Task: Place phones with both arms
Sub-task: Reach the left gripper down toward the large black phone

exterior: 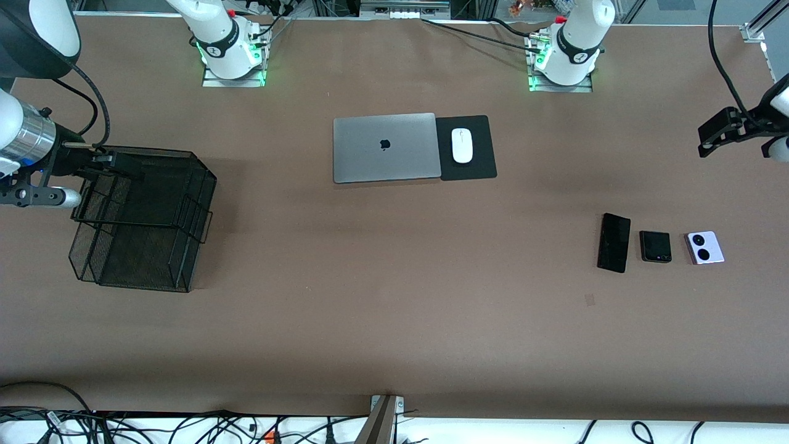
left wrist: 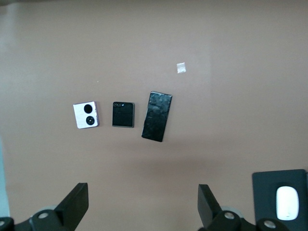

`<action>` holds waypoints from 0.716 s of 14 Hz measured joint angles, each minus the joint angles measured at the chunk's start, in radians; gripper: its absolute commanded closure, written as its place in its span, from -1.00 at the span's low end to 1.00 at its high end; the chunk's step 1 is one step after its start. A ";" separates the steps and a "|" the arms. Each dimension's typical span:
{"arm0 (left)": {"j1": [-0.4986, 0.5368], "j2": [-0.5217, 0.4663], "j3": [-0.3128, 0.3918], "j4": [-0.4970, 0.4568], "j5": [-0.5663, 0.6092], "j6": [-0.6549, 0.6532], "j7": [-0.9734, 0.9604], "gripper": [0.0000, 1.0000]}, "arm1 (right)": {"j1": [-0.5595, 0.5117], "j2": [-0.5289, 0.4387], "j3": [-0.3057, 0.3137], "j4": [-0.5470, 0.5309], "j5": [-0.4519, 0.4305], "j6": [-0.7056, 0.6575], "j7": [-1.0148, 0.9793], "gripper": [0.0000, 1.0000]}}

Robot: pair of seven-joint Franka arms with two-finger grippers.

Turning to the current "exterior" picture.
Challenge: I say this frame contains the lilac flip phone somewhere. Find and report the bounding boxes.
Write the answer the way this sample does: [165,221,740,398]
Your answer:
[685,231,726,266]

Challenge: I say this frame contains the black flip phone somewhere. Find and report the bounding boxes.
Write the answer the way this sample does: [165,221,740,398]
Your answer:
[639,230,673,264]

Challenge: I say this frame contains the long black smartphone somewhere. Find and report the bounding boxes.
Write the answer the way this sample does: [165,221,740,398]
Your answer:
[597,213,631,274]

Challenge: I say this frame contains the aluminium corner profile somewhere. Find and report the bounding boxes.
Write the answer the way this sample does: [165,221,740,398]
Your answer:
[742,0,789,44]

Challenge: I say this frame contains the black mouse pad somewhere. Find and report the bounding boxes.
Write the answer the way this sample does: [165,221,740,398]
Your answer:
[435,115,498,182]

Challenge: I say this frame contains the silver closed laptop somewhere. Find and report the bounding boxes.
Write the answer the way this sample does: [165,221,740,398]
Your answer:
[333,112,442,184]

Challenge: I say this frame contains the white computer mouse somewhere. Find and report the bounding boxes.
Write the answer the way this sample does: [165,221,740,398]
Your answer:
[451,128,474,164]

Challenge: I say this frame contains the black wire mesh tray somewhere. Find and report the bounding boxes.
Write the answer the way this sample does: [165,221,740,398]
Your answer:
[69,145,218,294]

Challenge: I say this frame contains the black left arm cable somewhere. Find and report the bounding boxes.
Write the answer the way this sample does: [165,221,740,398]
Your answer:
[708,0,751,118]

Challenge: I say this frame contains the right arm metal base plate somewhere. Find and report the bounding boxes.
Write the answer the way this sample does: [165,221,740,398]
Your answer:
[202,28,269,88]

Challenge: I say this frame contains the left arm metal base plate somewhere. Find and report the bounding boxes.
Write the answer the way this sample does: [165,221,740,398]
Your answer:
[527,31,594,93]

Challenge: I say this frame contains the black looped floor cable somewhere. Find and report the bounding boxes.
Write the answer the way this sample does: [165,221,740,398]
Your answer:
[0,381,94,415]

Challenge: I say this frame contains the short black table cable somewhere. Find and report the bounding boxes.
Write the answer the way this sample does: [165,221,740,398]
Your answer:
[490,17,540,38]

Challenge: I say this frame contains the tangled black floor cables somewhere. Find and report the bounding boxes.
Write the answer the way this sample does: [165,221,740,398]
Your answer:
[0,407,370,444]

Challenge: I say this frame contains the long black table cable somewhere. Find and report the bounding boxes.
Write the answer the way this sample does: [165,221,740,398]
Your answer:
[421,18,543,53]

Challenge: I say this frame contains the grey aluminium post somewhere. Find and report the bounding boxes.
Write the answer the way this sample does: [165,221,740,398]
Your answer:
[354,395,406,444]

